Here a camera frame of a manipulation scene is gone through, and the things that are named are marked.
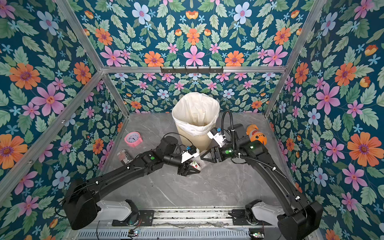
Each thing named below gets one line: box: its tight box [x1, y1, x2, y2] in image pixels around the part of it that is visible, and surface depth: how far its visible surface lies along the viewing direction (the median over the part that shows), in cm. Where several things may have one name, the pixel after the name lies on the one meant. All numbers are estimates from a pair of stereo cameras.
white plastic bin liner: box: [172, 92, 220, 136], surface depth 92 cm
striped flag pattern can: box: [116, 149, 134, 165], surface depth 95 cm
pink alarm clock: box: [124, 131, 143, 148], surface depth 103 cm
